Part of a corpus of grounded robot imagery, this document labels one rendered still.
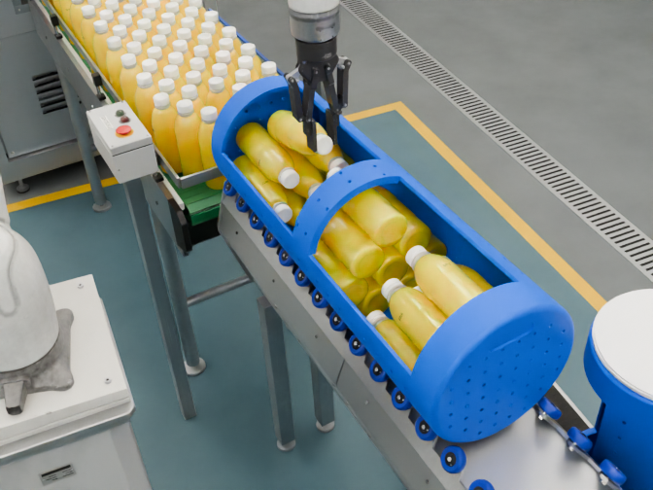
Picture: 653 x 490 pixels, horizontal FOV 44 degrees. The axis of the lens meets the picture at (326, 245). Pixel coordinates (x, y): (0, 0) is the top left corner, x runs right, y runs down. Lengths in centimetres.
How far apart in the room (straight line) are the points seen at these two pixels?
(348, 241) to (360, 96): 279
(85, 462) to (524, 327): 80
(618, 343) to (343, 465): 125
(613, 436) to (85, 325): 96
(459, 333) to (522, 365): 15
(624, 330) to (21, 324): 102
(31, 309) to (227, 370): 152
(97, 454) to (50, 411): 15
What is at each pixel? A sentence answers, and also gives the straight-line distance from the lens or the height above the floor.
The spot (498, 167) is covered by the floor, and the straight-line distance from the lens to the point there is 370.
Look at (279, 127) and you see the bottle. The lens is 171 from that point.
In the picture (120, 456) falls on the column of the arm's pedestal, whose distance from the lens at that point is 155.
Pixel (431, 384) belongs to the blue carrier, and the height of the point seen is 114.
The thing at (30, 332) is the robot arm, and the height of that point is 117.
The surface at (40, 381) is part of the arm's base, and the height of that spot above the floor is 106.
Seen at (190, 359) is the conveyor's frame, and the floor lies 7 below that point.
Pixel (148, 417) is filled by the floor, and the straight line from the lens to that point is 273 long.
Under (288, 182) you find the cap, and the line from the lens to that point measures 168.
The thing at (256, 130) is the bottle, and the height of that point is 115.
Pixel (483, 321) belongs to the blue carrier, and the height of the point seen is 123.
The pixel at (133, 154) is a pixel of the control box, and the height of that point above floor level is 107.
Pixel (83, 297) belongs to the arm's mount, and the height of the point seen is 105.
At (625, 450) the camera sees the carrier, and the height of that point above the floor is 88.
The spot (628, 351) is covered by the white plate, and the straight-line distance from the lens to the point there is 148.
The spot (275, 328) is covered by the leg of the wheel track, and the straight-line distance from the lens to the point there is 216.
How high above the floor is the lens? 208
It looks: 40 degrees down
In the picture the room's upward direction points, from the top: 3 degrees counter-clockwise
